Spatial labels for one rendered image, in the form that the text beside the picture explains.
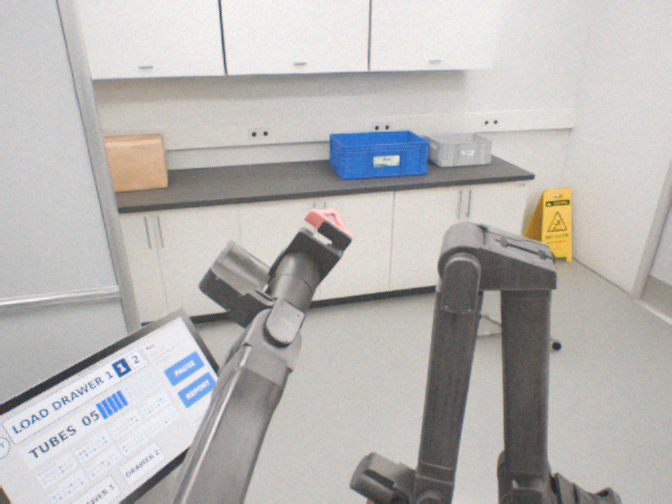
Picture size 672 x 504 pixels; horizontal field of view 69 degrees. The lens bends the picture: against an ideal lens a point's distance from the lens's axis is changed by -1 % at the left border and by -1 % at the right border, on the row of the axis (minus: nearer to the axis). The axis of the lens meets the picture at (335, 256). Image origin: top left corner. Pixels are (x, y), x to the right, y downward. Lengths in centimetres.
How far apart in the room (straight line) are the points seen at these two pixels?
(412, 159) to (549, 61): 154
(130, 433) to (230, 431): 76
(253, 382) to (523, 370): 34
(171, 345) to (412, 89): 301
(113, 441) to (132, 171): 229
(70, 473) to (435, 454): 72
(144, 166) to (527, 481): 286
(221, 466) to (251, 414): 6
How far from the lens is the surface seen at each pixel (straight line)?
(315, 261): 65
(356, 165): 327
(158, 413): 123
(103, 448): 118
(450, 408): 71
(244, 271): 57
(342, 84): 371
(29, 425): 116
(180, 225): 310
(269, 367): 50
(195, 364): 128
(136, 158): 324
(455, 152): 365
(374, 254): 338
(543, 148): 457
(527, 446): 75
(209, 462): 44
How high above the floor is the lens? 185
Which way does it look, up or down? 26 degrees down
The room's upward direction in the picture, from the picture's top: straight up
